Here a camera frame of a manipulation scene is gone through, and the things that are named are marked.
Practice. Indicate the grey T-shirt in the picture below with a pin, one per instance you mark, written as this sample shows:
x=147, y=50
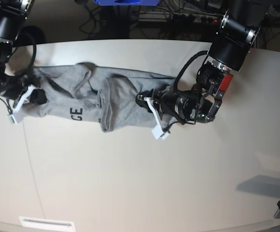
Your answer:
x=85, y=92

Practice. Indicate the blue plastic part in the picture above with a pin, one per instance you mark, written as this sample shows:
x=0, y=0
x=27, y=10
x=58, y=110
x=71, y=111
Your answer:
x=126, y=2

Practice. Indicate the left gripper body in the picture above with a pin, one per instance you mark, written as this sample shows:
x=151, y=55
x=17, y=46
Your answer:
x=164, y=100

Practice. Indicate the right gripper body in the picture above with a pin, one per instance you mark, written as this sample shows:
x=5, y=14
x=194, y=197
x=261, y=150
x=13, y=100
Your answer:
x=13, y=86

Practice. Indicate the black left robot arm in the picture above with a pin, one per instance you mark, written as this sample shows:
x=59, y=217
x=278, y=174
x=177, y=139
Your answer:
x=238, y=30

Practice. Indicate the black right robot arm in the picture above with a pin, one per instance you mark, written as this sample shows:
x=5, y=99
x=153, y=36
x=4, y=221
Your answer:
x=13, y=15

